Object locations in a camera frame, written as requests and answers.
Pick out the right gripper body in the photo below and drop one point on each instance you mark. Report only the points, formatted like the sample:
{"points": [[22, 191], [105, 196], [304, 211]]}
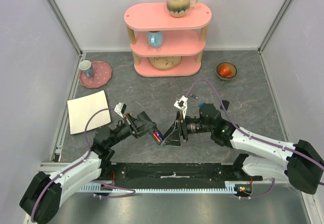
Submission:
{"points": [[182, 129]]}

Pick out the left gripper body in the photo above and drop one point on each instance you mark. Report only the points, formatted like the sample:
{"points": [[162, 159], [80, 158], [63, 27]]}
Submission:
{"points": [[130, 121]]}

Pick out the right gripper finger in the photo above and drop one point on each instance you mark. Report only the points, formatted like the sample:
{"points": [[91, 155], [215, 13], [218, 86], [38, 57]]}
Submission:
{"points": [[173, 133], [171, 142]]}

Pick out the red orange battery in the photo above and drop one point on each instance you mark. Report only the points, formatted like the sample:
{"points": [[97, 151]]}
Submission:
{"points": [[156, 137]]}

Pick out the purple battery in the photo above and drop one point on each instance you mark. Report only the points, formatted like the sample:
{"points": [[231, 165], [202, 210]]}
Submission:
{"points": [[159, 135]]}

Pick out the black battery cover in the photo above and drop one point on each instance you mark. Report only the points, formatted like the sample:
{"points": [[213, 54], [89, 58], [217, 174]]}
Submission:
{"points": [[224, 105]]}

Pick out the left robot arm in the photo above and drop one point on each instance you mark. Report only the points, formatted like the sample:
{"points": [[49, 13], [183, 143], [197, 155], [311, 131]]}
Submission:
{"points": [[47, 192]]}

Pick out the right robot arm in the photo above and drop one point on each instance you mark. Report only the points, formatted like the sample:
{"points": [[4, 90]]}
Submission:
{"points": [[298, 163]]}

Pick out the cream square plate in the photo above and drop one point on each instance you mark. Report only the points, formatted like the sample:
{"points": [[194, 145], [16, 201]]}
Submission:
{"points": [[81, 109]]}

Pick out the pink dotted plate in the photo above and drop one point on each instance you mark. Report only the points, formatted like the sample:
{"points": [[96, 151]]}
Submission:
{"points": [[102, 74]]}

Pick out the brown patterned bowl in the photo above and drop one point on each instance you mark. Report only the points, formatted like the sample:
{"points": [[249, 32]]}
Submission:
{"points": [[232, 67]]}

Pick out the orange cup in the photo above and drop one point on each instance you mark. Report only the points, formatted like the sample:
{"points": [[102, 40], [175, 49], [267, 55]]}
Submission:
{"points": [[225, 71]]}

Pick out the beige floral plate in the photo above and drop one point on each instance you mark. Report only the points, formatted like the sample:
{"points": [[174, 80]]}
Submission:
{"points": [[165, 63]]}

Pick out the grey white mug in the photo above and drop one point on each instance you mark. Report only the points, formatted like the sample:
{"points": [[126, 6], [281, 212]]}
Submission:
{"points": [[87, 68]]}

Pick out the pink three-tier shelf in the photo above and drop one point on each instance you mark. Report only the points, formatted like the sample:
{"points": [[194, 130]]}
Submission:
{"points": [[184, 37]]}

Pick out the light blue mug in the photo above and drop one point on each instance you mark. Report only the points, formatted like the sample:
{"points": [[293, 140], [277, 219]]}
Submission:
{"points": [[155, 38]]}

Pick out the beige ceramic mug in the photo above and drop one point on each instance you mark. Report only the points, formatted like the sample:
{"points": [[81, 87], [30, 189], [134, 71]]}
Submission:
{"points": [[179, 8]]}

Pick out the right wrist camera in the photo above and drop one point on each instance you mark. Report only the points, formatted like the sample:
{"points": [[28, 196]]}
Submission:
{"points": [[182, 105]]}

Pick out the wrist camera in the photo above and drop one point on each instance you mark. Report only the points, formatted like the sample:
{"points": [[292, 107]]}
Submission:
{"points": [[182, 105], [120, 109]]}

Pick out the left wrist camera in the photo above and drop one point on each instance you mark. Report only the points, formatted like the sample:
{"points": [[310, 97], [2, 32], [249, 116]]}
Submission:
{"points": [[120, 109]]}

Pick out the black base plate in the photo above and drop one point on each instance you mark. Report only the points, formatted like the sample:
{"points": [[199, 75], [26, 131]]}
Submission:
{"points": [[174, 175]]}

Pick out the white cable duct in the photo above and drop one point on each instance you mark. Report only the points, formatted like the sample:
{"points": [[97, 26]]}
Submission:
{"points": [[101, 189]]}

